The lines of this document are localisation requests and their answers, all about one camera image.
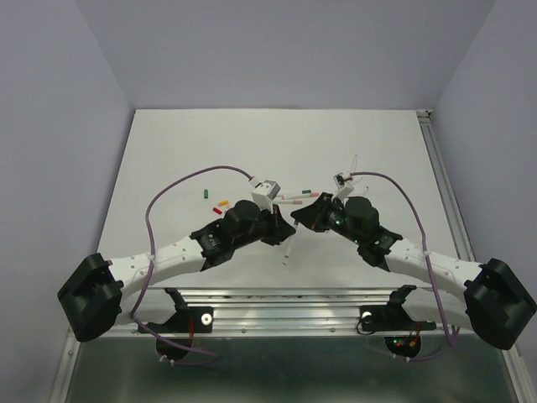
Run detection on pink cap marker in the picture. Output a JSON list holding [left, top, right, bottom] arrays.
[[280, 192, 320, 200]]

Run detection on grey cap marker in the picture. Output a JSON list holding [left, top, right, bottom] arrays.
[[282, 220, 299, 266]]

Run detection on right side aluminium rail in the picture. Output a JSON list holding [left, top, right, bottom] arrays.
[[416, 110, 475, 260]]

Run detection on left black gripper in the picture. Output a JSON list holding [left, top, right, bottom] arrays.
[[232, 201, 294, 249]]

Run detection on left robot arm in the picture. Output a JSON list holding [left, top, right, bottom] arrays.
[[57, 200, 296, 343]]

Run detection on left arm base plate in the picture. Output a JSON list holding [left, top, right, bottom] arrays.
[[133, 287, 217, 366]]

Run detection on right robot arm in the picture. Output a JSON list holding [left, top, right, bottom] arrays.
[[291, 193, 536, 350]]

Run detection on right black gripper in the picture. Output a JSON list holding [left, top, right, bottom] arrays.
[[291, 191, 362, 245]]

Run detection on front aluminium rail frame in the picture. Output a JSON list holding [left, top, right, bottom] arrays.
[[69, 287, 518, 337]]

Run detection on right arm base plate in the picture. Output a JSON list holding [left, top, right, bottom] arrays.
[[356, 285, 436, 362]]

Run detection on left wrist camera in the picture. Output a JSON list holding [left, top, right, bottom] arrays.
[[251, 180, 281, 213]]

